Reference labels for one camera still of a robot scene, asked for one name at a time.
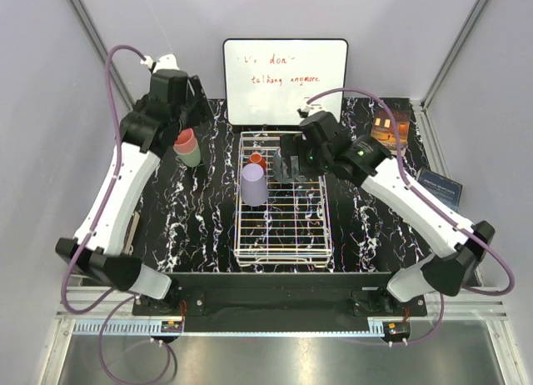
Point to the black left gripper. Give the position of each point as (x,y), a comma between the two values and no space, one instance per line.
(201,111)

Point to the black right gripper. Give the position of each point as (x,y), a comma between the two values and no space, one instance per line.
(292,144)

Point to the grey faceted mug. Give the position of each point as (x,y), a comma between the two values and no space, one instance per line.
(287,171)

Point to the pink plastic cup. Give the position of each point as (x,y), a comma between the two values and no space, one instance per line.
(186,142)

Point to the orange ceramic mug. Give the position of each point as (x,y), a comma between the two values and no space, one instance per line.
(258,159)

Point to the green plastic cup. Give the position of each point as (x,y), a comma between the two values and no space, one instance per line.
(191,158)

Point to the lilac plastic cup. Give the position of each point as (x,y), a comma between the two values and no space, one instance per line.
(254,191)

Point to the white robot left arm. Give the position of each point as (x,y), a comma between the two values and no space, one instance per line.
(96,248)

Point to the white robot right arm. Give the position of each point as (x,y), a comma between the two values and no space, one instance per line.
(456,242)

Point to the white whiteboard with red writing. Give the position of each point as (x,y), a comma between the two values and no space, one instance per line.
(268,80)

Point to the orange cover book back right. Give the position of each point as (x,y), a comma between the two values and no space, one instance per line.
(382,129)

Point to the orange dark book left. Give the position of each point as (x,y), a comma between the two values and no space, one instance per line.
(130,233)

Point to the blue cover book right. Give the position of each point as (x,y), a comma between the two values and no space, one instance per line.
(444,189)

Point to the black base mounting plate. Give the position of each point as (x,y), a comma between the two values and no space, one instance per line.
(360,294)

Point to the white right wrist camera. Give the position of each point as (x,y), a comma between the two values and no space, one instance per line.
(306,110)

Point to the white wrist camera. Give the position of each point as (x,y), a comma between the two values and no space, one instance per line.
(165,62)
(306,110)

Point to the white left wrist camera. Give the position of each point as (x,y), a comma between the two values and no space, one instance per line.
(165,62)

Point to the white wire dish rack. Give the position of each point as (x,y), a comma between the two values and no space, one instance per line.
(292,227)

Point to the aluminium frame post right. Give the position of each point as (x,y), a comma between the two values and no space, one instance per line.
(462,37)

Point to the aluminium frame post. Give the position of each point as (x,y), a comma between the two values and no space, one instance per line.
(462,37)
(89,28)

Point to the aluminium frame post left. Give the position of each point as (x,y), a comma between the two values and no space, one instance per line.
(89,28)

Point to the grey slotted cable duct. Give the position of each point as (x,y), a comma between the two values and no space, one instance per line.
(362,328)

